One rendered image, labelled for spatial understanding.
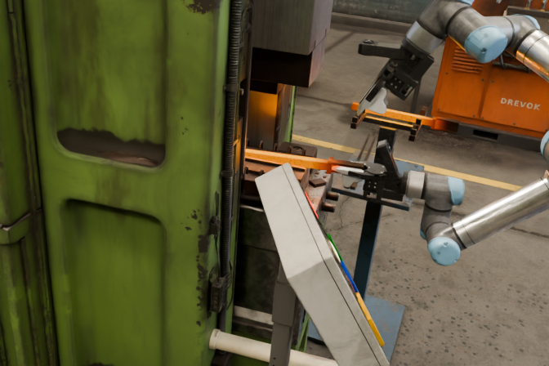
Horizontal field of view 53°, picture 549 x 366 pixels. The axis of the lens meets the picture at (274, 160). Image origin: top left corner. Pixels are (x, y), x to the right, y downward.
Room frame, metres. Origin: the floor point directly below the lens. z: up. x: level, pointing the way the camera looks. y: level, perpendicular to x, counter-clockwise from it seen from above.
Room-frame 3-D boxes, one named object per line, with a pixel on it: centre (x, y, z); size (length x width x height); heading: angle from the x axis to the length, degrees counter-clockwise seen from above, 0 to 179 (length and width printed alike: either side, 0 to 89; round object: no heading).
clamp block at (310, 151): (1.63, -0.07, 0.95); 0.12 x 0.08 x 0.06; 78
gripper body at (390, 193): (1.42, -0.32, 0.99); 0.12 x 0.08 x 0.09; 78
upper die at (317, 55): (1.49, 0.11, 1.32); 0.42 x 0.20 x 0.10; 78
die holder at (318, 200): (1.54, 0.11, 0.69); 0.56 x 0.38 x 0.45; 78
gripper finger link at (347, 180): (1.42, -0.21, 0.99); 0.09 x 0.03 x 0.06; 81
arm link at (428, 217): (1.37, -0.47, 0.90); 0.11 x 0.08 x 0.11; 175
